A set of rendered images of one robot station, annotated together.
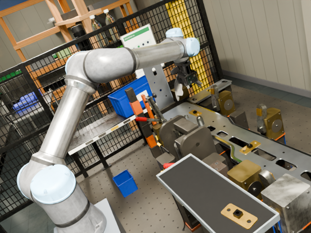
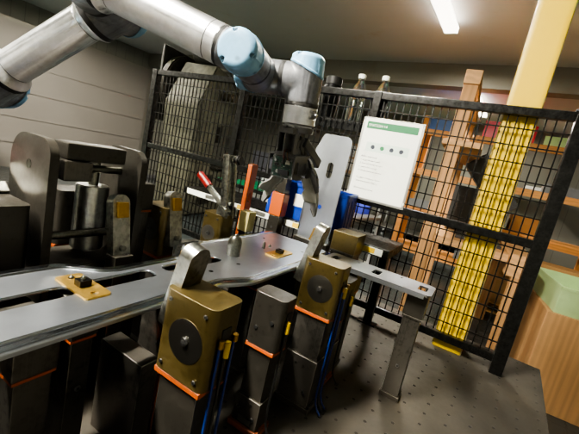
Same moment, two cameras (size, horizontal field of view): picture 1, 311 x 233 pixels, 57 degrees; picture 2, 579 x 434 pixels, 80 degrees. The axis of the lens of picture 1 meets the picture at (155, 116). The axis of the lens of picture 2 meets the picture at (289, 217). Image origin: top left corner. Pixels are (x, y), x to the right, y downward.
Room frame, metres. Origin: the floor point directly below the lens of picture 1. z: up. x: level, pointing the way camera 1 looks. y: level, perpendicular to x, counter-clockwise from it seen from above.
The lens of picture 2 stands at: (0.80, -0.82, 1.24)
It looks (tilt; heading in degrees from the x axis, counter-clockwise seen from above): 10 degrees down; 46
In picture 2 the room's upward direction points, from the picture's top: 12 degrees clockwise
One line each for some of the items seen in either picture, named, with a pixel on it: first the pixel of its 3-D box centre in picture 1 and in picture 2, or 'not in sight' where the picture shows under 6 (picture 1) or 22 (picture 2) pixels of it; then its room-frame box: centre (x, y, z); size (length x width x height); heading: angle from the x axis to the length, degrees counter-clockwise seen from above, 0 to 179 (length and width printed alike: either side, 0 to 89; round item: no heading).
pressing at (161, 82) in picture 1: (157, 81); (323, 189); (1.62, -0.09, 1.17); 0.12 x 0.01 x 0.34; 108
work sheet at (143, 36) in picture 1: (143, 52); (383, 162); (1.92, -0.09, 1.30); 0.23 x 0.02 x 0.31; 108
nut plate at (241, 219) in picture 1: (238, 214); not in sight; (0.49, -0.09, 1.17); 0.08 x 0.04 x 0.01; 27
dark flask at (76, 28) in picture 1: (82, 39); (330, 99); (1.91, 0.25, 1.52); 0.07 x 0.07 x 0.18
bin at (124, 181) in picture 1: (125, 183); not in sight; (1.39, 0.31, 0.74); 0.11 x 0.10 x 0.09; 18
